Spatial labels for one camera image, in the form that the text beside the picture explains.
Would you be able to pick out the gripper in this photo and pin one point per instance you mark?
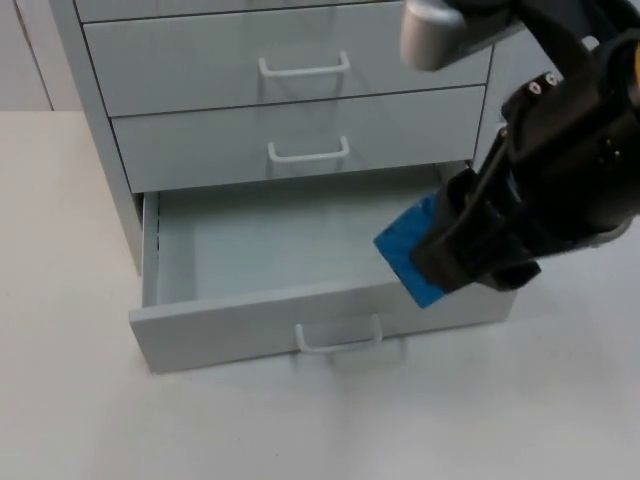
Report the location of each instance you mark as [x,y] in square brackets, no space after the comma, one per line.
[565,170]

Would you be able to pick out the blue cube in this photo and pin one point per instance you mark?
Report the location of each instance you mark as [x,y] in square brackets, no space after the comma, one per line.
[400,255]

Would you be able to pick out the grey drawer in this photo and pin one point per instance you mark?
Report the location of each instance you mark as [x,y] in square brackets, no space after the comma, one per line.
[260,250]

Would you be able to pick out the grey chest of drawers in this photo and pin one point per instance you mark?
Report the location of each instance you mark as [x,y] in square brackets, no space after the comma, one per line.
[210,80]

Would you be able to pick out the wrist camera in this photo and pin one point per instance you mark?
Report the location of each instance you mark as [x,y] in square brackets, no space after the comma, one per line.
[430,35]

